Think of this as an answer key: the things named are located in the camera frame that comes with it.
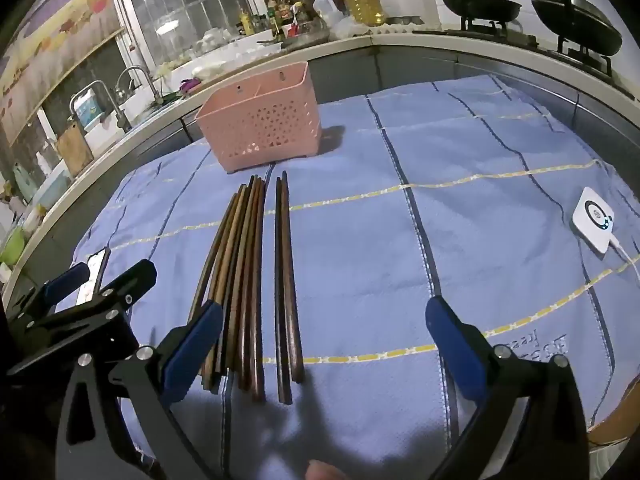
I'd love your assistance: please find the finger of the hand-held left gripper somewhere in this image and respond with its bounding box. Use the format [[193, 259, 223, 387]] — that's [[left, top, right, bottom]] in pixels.
[[97, 259, 158, 308], [5, 261, 92, 328]]

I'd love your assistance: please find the blue white container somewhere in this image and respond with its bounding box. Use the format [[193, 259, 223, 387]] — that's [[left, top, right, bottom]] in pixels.
[[75, 90, 108, 131]]

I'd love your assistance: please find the person's right hand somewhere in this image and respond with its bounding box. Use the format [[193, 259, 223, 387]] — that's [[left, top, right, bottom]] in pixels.
[[305, 460, 347, 480]]

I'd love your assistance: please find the chrome faucet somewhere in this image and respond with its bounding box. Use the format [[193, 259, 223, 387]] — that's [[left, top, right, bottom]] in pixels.
[[116, 65, 163, 107], [69, 80, 132, 134]]

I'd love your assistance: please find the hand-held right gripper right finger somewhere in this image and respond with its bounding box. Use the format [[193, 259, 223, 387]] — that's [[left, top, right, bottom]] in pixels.
[[425, 296, 591, 480]]

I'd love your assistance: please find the smartphone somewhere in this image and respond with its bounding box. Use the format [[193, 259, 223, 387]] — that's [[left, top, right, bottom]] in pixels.
[[75, 247, 111, 306]]

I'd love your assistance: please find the black wok with lid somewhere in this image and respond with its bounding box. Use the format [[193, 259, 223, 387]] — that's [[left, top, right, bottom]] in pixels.
[[531, 0, 624, 57]]

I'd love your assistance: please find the row of condiment bottles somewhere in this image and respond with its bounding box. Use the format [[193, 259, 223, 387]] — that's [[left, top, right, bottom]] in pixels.
[[237, 0, 315, 37]]

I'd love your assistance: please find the black frying pan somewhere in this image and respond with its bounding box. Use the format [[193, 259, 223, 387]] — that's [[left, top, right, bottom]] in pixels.
[[397, 0, 523, 23]]

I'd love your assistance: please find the cooking oil bottle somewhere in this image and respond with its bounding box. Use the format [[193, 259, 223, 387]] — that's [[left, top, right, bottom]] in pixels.
[[343, 0, 386, 27]]

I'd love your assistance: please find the green bowl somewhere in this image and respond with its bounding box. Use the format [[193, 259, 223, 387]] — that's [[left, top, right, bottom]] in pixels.
[[0, 226, 27, 264]]

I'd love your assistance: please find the egg tray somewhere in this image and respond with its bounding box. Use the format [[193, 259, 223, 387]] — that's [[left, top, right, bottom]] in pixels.
[[381, 14, 426, 36]]

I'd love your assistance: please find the white square device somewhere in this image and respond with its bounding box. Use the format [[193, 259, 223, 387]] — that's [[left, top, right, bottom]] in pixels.
[[571, 187, 619, 255]]

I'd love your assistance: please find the white plastic jug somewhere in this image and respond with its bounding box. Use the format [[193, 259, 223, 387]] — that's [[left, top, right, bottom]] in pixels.
[[312, 0, 342, 29]]

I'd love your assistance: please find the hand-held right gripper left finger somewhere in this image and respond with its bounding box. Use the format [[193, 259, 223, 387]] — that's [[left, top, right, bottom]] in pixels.
[[55, 300, 226, 480]]

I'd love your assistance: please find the small wooden cutting board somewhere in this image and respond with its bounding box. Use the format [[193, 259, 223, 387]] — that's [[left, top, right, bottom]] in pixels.
[[55, 122, 95, 177]]

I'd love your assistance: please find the bundle of brown wooden chopsticks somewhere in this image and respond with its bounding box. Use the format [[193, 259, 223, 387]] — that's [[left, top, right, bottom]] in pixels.
[[187, 175, 268, 403]]

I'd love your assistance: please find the white cable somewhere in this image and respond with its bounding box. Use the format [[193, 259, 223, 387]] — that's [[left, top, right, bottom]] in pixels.
[[609, 237, 640, 281]]

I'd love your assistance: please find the wall poster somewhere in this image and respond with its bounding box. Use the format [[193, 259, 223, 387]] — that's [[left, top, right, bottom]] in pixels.
[[0, 0, 127, 147]]

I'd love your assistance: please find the barred window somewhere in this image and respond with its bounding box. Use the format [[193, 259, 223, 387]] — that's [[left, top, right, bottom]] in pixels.
[[106, 0, 253, 68]]

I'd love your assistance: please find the gas stove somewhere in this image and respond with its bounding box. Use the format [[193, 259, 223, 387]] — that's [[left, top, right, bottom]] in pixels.
[[414, 14, 637, 95]]

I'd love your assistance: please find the pink plastic basket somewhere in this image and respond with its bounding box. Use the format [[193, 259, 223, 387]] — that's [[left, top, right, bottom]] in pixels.
[[195, 61, 322, 175]]

